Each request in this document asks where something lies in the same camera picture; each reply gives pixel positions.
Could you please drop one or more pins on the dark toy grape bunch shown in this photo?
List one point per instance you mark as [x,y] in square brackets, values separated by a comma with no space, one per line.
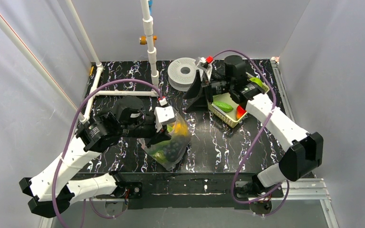
[172,151]

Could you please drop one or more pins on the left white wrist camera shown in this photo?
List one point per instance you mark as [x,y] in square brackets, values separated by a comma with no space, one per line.
[163,116]

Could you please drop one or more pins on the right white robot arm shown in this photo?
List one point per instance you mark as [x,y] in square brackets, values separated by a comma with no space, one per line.
[303,150]

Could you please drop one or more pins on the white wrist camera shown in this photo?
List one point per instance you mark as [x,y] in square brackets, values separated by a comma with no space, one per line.
[163,116]
[206,68]

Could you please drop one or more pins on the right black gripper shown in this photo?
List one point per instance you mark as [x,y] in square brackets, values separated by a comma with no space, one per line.
[207,93]

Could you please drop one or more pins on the green perforated plastic basket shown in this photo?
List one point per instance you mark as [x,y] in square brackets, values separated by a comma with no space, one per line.
[233,107]

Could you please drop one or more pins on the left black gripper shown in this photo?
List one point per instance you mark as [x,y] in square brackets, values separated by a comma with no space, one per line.
[157,132]

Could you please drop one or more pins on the green toy apple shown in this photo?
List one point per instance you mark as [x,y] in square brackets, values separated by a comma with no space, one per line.
[257,81]

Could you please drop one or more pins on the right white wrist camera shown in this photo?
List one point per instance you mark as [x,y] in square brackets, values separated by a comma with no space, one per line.
[206,68]

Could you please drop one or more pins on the green toy cucumber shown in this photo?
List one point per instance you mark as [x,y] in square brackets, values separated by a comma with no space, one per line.
[225,107]

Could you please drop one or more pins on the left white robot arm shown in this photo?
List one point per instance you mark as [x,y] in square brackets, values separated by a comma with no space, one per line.
[53,190]

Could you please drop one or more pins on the orange pipe clamp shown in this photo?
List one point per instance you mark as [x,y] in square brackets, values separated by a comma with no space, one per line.
[143,40]

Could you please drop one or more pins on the grey filament spool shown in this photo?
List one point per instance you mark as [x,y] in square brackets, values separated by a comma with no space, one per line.
[181,73]

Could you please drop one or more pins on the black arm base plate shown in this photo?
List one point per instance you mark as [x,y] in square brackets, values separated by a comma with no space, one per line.
[179,190]

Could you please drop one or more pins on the yellow toy lemon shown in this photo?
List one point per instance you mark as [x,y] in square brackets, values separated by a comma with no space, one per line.
[181,129]

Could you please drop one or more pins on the clear pink zip top bag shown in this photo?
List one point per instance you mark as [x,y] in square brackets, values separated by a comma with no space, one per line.
[185,140]

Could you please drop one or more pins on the green toy cabbage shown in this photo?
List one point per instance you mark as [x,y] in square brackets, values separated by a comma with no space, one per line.
[156,151]

